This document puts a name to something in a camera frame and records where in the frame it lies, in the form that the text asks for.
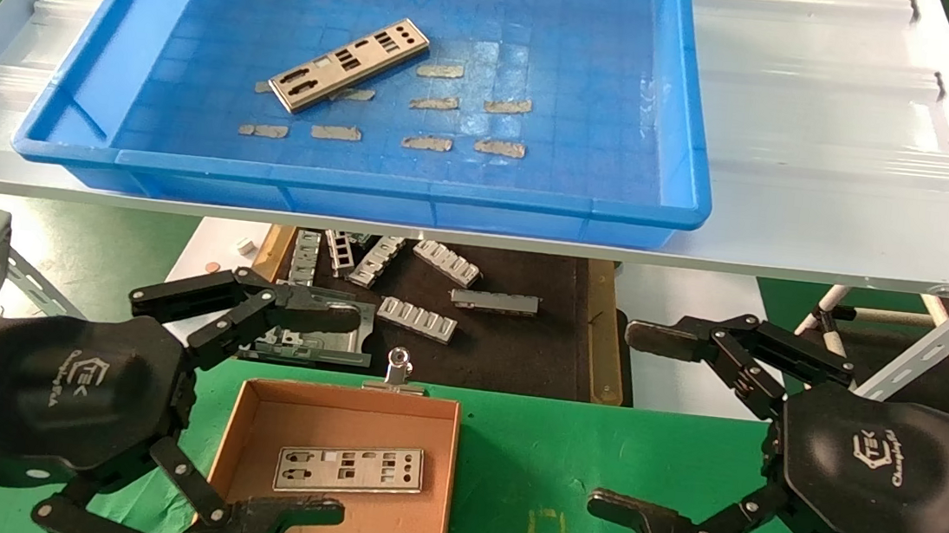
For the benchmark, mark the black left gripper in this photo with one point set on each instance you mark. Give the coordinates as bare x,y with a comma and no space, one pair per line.
52,400

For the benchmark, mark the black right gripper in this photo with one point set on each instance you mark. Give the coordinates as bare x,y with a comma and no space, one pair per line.
897,490

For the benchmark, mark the silver metal shield plate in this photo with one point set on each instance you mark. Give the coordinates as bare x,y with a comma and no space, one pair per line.
349,485

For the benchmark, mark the brown cardboard box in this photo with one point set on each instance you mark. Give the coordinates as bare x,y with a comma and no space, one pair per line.
415,435

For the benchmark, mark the blue plastic tray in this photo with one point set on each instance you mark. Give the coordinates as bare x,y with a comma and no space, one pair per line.
587,94

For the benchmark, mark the silver binder clip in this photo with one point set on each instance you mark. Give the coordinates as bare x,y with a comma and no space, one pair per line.
396,376

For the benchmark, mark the copper coin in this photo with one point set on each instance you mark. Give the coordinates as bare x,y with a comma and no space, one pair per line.
213,264

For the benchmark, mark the small white cylinder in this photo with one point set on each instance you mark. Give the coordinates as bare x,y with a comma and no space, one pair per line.
247,245

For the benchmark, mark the perforated steel rack leg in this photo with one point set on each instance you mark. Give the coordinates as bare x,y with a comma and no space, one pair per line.
928,345
38,281

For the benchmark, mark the long grey metal bar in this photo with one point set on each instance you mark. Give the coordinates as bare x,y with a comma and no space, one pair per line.
494,301

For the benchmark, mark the grey tape patch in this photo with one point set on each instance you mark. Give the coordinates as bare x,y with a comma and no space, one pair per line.
359,95
336,132
261,87
263,130

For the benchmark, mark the white shelf board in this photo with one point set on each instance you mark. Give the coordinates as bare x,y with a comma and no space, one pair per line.
798,158

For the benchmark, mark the metal plate in bin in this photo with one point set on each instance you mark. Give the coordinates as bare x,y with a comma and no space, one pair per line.
346,64

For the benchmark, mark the large grey metal drive bracket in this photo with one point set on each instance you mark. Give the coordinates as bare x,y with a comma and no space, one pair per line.
336,349

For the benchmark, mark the white pipe frame black joints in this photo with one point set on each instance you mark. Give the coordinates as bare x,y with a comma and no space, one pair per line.
829,340

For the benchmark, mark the slotted grey metal bracket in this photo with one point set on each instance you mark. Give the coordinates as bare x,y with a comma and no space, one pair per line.
340,254
417,320
376,261
305,259
447,264

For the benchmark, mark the black mat wooden frame tray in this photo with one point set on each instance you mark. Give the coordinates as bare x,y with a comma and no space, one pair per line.
519,349

